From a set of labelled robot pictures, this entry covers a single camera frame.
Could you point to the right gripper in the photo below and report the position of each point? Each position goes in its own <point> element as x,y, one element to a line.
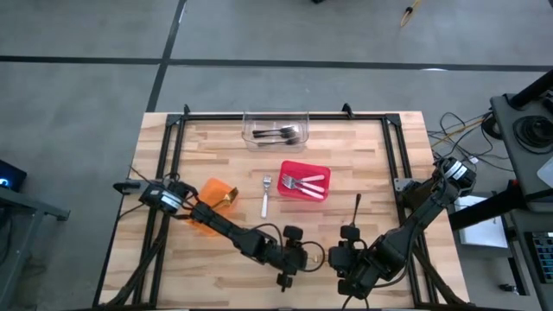
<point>363,265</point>

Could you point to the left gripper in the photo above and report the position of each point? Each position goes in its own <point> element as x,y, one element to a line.
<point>281,257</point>

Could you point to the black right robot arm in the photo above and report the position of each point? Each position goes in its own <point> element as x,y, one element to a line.
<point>423,211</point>

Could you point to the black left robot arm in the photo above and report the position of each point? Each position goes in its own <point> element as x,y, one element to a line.
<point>216,220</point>

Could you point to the red plastic bin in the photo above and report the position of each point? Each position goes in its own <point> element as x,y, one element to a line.
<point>302,170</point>

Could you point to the grey metal mounting plate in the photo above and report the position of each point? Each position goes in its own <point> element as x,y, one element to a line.
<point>400,185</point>

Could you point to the orange plastic bin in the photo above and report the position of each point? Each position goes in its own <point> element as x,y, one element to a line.
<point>211,194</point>

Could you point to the clear plastic bin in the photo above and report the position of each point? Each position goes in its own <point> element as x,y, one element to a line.
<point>259,144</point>

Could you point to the white paper pad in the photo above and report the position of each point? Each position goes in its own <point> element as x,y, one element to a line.
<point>484,233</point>

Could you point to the small black device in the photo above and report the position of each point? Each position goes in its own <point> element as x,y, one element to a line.
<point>507,287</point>

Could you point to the white plug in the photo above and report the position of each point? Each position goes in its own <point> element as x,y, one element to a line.
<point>474,160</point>

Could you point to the control keypad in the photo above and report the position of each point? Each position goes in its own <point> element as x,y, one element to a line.
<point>544,255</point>

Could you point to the grey equipment cart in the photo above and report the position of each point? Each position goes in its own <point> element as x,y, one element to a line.
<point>518,164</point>

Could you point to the white sheet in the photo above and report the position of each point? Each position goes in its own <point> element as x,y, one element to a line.
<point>546,173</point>

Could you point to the yellow and black tool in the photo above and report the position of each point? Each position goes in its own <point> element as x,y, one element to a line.
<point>406,17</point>

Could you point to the grey side table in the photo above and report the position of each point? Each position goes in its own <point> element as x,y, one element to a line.
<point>34,206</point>

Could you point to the black computer tower blue lights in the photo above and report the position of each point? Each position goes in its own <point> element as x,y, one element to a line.
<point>13,175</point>

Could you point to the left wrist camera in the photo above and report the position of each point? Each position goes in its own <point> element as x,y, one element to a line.
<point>293,232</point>

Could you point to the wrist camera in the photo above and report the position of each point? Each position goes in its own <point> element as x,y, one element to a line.
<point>350,233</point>
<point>293,232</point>

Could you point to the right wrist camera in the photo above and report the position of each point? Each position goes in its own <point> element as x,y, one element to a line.
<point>350,233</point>

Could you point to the black frame clamp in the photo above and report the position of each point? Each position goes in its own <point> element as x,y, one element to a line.
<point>347,109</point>
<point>186,109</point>

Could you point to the black post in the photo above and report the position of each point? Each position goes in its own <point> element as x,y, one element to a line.
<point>531,90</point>

